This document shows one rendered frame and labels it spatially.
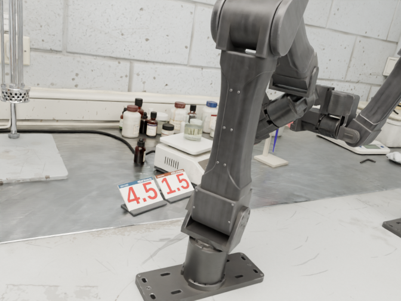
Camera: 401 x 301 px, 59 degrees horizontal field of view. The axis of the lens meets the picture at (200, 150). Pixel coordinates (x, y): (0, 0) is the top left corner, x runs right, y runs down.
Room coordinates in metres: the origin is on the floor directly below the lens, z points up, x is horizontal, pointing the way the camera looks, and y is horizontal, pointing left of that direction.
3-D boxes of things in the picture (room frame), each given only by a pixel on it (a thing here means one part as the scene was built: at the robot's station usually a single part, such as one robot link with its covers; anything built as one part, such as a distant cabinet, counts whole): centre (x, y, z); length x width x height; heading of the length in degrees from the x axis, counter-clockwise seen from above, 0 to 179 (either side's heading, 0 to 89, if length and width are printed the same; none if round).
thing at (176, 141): (0.89, 0.03, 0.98); 0.12 x 0.12 x 0.01; 56
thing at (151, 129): (1.15, 0.17, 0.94); 0.03 x 0.03 x 0.08
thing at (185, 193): (0.75, 0.04, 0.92); 0.09 x 0.06 x 0.04; 140
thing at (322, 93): (1.02, -0.30, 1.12); 0.07 x 0.06 x 0.11; 134
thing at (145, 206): (0.68, 0.10, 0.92); 0.09 x 0.06 x 0.04; 140
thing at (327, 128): (0.97, -0.35, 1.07); 0.07 x 0.06 x 0.07; 44
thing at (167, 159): (0.88, 0.01, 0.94); 0.22 x 0.13 x 0.08; 56
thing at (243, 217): (0.47, -0.04, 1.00); 0.09 x 0.06 x 0.06; 63
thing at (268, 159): (1.09, -0.23, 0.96); 0.08 x 0.08 x 0.13; 44
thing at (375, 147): (1.49, -0.63, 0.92); 0.26 x 0.19 x 0.05; 26
